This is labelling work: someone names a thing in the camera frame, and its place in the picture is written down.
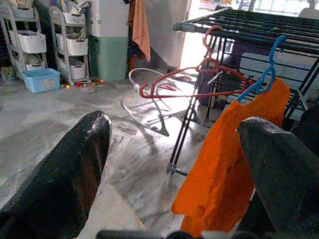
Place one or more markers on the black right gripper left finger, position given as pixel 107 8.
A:
pixel 57 184

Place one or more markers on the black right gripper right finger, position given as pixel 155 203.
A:
pixel 286 184

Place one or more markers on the red plastic hanger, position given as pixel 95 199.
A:
pixel 141 92

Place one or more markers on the blue plastic hanger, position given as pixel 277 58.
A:
pixel 254 85

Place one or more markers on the orange shirt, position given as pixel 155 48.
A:
pixel 219 161

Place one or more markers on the light blue plastic bin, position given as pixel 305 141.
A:
pixel 41 82

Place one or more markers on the small red toy pieces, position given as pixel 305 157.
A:
pixel 99 81

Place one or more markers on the pale blue plastic panel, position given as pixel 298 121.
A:
pixel 254 59

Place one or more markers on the green plastic storage bin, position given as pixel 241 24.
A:
pixel 108 58

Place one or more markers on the grey trolley with white baskets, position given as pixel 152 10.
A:
pixel 74 46
pixel 32 43

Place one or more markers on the dark purple armchair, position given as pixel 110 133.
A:
pixel 231 52

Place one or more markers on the small pink plastic item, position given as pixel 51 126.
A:
pixel 169 87

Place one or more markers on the white plastic storage bin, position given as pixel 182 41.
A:
pixel 109 17

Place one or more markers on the orange hanging towel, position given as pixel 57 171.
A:
pixel 140 30

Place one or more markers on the black metal drying rack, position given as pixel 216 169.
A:
pixel 189 26

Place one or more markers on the white tubular metal frame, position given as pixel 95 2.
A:
pixel 136 87

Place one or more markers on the brown wooden post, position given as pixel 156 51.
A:
pixel 132 64

